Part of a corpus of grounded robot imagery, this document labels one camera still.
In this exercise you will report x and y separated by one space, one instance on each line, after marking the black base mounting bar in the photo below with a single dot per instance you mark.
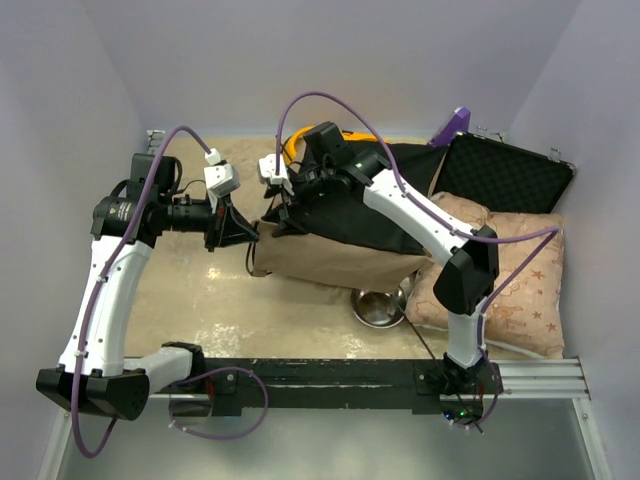
320 384

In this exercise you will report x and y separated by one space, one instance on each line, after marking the yellow double bowl holder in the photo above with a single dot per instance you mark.
289 147

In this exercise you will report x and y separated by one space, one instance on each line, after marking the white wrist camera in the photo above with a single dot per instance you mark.
273 174
221 178

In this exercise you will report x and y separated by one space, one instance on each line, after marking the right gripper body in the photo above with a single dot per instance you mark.
312 186

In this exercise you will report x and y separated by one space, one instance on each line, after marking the black foam-lined case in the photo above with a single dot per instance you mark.
501 177

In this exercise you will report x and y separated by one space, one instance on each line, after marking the beige pet tent fabric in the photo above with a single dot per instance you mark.
340 242

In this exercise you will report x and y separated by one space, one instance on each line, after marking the aluminium rail frame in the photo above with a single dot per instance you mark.
539 426

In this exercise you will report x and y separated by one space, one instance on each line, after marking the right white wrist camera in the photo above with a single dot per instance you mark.
273 174

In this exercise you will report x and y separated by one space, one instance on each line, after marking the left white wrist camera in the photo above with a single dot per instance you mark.
221 178

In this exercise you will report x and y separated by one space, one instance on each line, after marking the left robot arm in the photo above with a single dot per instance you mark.
92 374

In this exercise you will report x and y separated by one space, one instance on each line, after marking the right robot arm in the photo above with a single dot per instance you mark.
468 257

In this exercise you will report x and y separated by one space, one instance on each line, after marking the pink patterned pillow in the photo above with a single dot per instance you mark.
524 317

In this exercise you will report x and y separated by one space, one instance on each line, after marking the steel bowl front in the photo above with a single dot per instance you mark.
379 310

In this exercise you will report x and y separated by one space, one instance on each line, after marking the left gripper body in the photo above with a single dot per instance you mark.
194 216

